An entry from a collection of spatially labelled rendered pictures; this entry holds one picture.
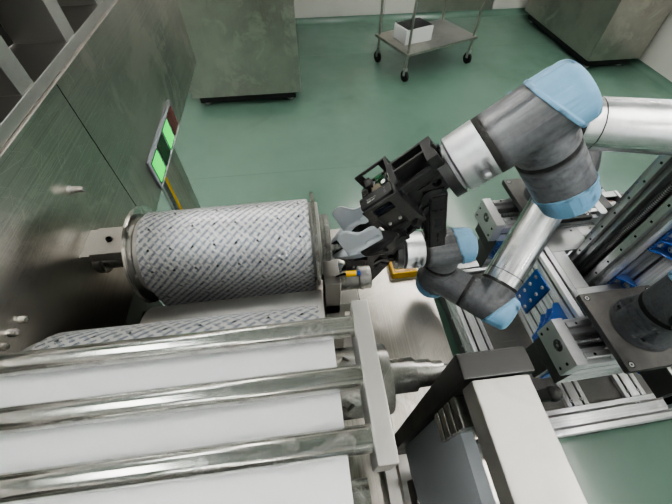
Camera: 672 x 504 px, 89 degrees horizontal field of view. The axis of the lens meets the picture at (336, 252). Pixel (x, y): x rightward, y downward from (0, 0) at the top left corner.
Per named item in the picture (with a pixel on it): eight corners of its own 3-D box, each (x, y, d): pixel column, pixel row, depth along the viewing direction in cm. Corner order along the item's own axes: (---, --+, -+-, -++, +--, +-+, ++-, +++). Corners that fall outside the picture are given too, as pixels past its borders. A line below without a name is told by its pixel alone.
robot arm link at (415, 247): (412, 246, 76) (422, 276, 71) (392, 248, 75) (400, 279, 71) (418, 223, 70) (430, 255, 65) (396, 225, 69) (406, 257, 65)
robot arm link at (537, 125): (617, 132, 36) (597, 64, 31) (512, 189, 41) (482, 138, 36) (579, 102, 41) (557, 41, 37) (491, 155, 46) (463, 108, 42)
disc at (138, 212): (162, 319, 54) (113, 265, 42) (158, 319, 54) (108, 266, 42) (176, 245, 63) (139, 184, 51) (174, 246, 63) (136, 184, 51)
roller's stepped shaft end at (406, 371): (448, 391, 34) (458, 381, 31) (388, 399, 33) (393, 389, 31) (439, 359, 35) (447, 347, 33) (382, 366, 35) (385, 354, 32)
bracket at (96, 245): (127, 258, 49) (119, 250, 47) (84, 262, 48) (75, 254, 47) (135, 232, 52) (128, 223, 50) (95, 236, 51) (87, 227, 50)
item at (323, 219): (326, 229, 59) (331, 268, 56) (315, 230, 59) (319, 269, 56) (326, 204, 53) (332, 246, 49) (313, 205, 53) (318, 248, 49)
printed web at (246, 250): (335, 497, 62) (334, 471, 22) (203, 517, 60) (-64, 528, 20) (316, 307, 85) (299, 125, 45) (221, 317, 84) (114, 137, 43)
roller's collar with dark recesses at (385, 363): (390, 420, 33) (400, 404, 28) (329, 428, 33) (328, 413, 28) (377, 356, 37) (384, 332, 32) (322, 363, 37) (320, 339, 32)
